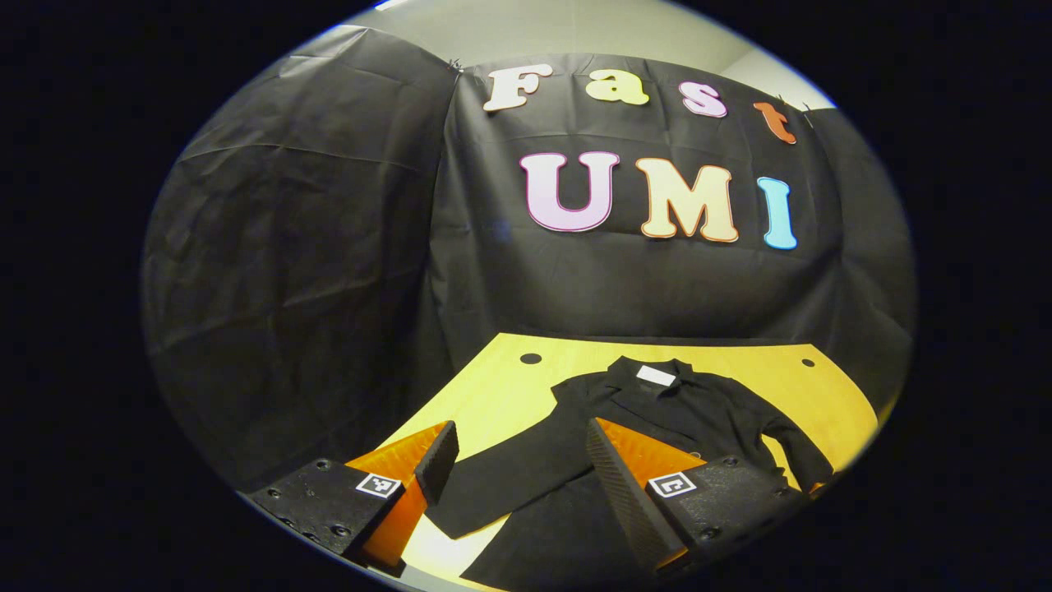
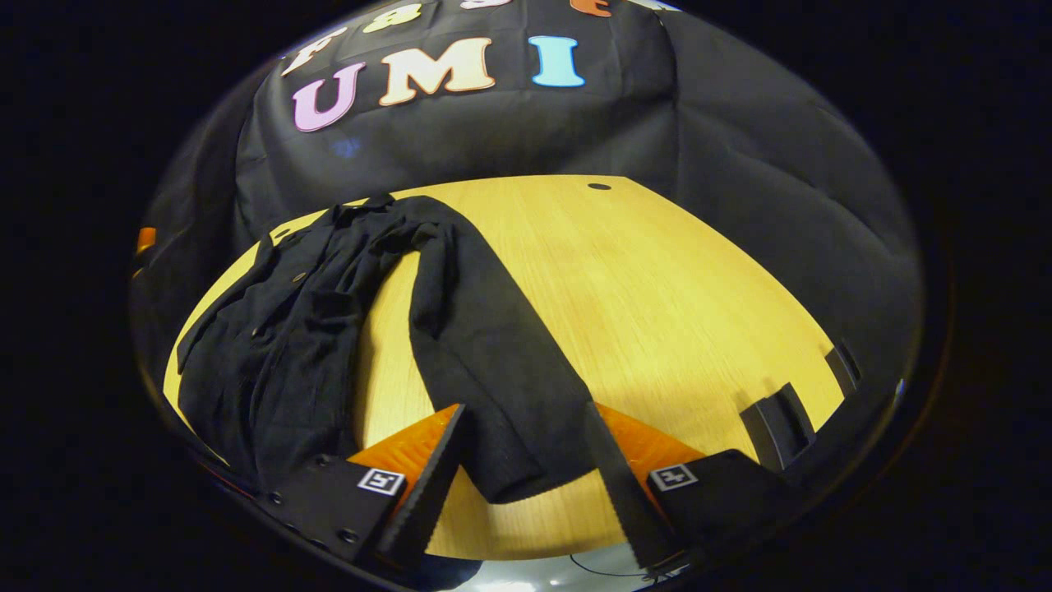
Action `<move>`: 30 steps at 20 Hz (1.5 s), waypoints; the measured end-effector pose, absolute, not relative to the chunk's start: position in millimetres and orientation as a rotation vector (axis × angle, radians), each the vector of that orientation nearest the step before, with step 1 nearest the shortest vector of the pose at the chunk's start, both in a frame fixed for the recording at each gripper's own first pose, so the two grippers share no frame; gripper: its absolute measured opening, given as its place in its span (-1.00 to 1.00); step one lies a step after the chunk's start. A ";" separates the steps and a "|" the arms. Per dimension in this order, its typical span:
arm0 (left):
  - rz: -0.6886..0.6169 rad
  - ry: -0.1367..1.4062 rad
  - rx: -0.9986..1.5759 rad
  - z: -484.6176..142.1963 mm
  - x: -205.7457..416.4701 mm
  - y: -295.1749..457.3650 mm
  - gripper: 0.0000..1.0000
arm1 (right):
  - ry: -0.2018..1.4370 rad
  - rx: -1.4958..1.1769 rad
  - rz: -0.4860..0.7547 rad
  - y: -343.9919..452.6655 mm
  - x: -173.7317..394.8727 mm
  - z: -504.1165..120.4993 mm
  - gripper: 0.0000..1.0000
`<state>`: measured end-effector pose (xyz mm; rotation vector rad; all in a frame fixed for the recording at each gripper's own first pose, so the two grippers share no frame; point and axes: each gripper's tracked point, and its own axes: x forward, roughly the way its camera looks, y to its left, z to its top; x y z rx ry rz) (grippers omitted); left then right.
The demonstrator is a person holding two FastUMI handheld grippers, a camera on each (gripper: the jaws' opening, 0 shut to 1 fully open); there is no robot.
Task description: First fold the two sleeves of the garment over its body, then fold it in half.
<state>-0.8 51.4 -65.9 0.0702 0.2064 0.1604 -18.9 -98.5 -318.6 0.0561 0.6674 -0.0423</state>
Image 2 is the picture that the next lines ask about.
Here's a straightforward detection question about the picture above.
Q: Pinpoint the person's blue trouser leg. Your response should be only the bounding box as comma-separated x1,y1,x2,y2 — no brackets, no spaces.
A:
411,555,484,591

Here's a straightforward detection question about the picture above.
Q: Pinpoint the black knit cardigan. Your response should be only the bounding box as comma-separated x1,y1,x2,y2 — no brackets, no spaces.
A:
175,194,609,504

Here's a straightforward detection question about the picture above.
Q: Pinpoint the black backdrop cloth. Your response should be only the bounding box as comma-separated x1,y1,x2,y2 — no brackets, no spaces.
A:
131,0,925,461

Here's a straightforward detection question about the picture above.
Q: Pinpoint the thin black floor cable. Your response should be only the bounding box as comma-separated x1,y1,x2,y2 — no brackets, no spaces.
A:
570,553,658,578

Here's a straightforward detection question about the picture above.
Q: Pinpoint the black table edge clamp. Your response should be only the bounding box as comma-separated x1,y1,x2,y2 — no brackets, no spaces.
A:
740,382,816,471
824,341,862,397

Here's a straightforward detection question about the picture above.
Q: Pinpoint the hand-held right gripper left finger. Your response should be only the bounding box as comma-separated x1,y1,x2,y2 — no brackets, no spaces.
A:
255,402,469,574

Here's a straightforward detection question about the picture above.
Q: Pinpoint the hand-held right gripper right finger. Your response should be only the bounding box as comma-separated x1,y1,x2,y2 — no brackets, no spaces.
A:
582,400,812,575

